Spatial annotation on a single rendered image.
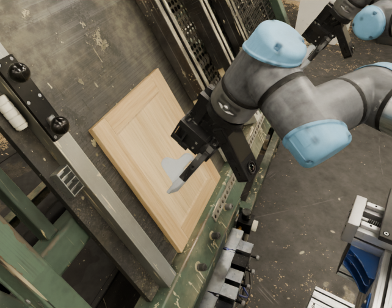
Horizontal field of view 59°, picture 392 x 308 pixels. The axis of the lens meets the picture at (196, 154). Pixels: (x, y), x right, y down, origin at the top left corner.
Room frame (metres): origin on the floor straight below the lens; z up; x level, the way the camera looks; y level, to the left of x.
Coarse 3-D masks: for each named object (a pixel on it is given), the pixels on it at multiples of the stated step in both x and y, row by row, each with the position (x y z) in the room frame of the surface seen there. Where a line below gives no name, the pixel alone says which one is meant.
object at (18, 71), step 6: (12, 66) 0.58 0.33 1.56; (18, 66) 0.58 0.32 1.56; (24, 66) 0.59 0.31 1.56; (12, 72) 0.57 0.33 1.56; (18, 72) 0.57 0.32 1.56; (24, 72) 0.58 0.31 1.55; (30, 72) 0.59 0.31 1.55; (12, 78) 0.57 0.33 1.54; (18, 78) 0.57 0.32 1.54; (24, 78) 0.57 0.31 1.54
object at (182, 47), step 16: (144, 0) 1.19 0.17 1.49; (160, 0) 1.22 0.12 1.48; (160, 16) 1.17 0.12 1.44; (160, 32) 1.17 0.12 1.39; (176, 32) 1.19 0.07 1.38; (176, 48) 1.15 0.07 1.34; (176, 64) 1.15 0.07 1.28; (192, 64) 1.15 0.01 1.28; (192, 80) 1.13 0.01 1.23; (192, 96) 1.13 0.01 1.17; (224, 160) 1.07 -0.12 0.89
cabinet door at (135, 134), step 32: (128, 96) 0.89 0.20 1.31; (160, 96) 1.00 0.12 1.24; (96, 128) 0.74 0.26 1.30; (128, 128) 0.82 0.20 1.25; (160, 128) 0.91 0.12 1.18; (128, 160) 0.74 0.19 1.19; (160, 160) 0.82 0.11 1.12; (160, 192) 0.74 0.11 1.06; (192, 192) 0.83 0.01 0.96; (160, 224) 0.66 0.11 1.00; (192, 224) 0.74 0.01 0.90
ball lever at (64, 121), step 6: (48, 120) 0.63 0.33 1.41; (54, 120) 0.56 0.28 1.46; (60, 120) 0.56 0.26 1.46; (66, 120) 0.56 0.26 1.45; (54, 126) 0.55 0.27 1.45; (60, 126) 0.55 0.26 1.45; (66, 126) 0.55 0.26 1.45; (54, 132) 0.54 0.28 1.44; (60, 132) 0.54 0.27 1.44; (66, 132) 0.55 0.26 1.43
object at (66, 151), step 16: (0, 48) 0.69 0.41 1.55; (0, 80) 0.65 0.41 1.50; (32, 128) 0.63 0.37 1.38; (48, 144) 0.62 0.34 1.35; (64, 144) 0.63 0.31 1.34; (64, 160) 0.61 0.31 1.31; (80, 160) 0.62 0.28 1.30; (80, 176) 0.59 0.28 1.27; (96, 176) 0.62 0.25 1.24; (96, 192) 0.59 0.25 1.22; (112, 192) 0.62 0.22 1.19; (96, 208) 0.58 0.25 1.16; (112, 208) 0.58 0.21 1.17; (112, 224) 0.57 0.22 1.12; (128, 224) 0.58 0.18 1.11; (128, 240) 0.55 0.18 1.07; (144, 240) 0.57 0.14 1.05; (144, 256) 0.54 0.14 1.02; (160, 256) 0.57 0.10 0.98; (160, 272) 0.53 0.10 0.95
